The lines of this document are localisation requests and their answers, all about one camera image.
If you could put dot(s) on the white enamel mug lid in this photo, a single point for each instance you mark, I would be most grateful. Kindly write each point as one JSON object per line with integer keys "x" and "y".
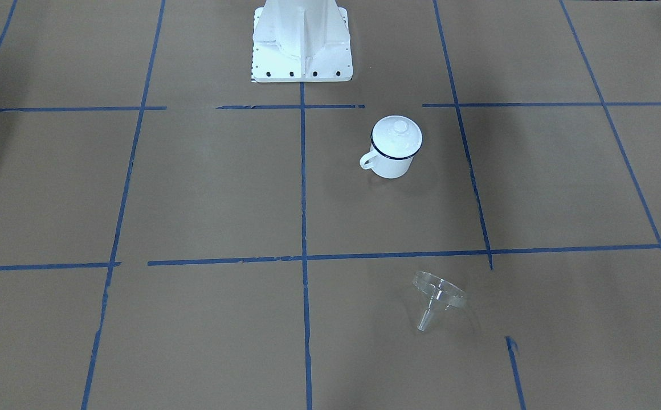
{"x": 396, "y": 137}

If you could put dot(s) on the white enamel mug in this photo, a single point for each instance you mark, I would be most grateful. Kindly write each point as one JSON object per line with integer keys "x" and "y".
{"x": 382, "y": 166}

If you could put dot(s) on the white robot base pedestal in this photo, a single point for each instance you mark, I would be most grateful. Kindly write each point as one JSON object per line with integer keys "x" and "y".
{"x": 296, "y": 41}

